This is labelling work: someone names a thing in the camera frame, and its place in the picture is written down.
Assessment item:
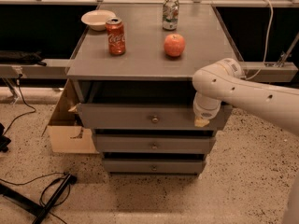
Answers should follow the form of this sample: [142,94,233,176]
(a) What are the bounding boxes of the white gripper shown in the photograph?
[193,92,221,128]

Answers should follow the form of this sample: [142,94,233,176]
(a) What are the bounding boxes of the grey top drawer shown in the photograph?
[77,104,232,130]

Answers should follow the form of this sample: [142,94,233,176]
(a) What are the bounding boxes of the grey drawer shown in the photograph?
[93,134,216,154]
[102,159,206,175]
[77,104,232,130]

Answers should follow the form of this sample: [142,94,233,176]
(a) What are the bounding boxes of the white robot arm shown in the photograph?
[192,58,299,136]

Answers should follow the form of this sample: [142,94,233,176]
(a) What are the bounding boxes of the grey drawer cabinet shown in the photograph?
[67,4,235,161]

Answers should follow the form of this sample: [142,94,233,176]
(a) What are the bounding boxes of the grey middle drawer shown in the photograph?
[93,134,216,154]

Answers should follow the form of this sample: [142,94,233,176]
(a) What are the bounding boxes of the grey bottom drawer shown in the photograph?
[102,159,206,175]

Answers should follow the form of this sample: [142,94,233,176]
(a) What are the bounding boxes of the red apple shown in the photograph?
[164,34,186,57]

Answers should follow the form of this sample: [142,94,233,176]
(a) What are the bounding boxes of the red cola can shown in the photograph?
[106,17,126,55]

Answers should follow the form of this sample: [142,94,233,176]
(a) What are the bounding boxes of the cardboard box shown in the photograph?
[47,80,97,154]

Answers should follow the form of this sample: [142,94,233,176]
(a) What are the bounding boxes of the white bowl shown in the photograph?
[81,9,115,31]

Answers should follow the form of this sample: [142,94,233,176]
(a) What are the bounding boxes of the black stand leg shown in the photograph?
[0,173,78,224]

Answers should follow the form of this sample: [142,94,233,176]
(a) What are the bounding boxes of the white hanging cable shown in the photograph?
[244,0,275,81]

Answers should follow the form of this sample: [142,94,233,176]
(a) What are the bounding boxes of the black floor cable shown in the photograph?
[0,171,73,224]

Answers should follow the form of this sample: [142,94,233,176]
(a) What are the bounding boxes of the black wall cable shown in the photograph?
[3,74,37,135]

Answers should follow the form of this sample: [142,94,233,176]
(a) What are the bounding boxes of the black bag on rail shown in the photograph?
[0,50,47,66]

